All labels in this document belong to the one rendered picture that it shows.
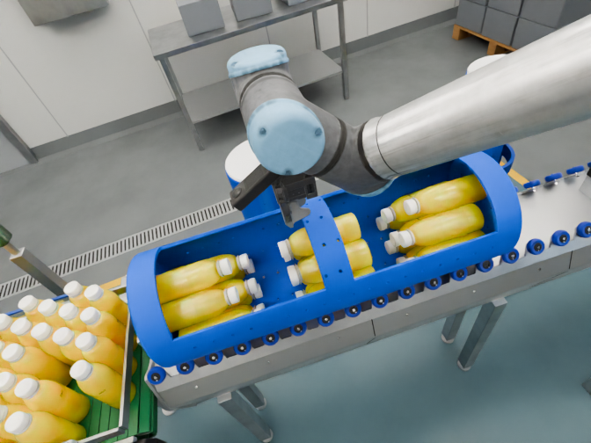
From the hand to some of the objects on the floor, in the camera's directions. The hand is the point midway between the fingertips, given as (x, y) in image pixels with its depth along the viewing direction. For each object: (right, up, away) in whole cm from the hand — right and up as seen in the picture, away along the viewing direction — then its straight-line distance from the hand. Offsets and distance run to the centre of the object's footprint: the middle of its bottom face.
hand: (287, 223), depth 78 cm
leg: (+82, -68, +89) cm, 139 cm away
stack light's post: (-65, -82, +110) cm, 152 cm away
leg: (+78, -58, +99) cm, 139 cm away
